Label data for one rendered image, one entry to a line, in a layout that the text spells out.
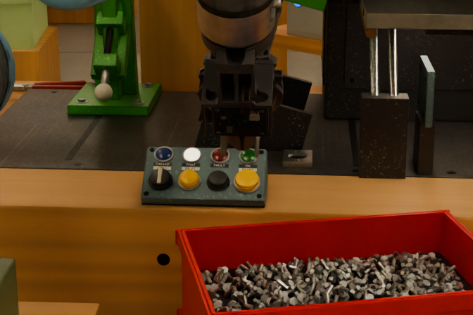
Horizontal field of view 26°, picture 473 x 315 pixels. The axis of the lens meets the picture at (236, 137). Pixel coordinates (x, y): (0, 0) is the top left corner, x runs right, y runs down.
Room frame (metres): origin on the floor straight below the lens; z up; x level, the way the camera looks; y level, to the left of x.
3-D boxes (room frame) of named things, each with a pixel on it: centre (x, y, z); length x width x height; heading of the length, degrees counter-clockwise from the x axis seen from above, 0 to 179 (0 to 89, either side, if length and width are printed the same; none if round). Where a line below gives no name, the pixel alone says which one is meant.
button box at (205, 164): (1.20, 0.04, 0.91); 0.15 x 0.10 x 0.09; 86
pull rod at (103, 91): (1.55, 0.20, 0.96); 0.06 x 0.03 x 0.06; 176
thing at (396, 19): (1.38, -0.24, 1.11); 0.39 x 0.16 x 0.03; 176
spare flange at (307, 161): (1.33, -0.08, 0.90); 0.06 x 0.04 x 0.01; 176
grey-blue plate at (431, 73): (1.32, -0.25, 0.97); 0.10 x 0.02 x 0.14; 176
